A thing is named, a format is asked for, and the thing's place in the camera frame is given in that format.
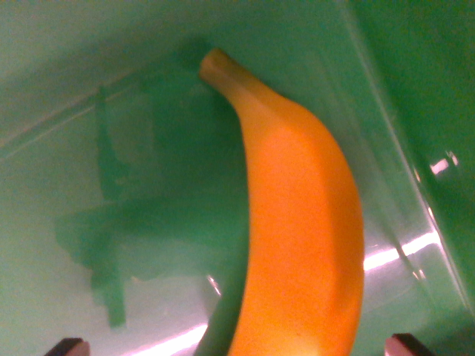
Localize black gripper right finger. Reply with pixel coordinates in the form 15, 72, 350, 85
384, 333, 436, 356

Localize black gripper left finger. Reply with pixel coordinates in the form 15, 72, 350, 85
44, 337, 91, 356

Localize yellow plastic banana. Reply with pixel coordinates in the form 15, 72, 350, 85
198, 47, 365, 356

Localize green plastic bin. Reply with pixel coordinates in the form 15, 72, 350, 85
0, 0, 475, 356

